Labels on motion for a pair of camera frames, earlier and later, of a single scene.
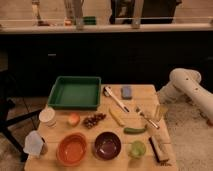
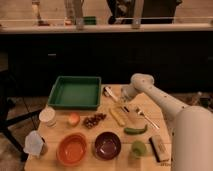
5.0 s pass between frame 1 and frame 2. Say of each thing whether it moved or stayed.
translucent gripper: moved
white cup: stayed
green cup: stayed
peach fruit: stayed
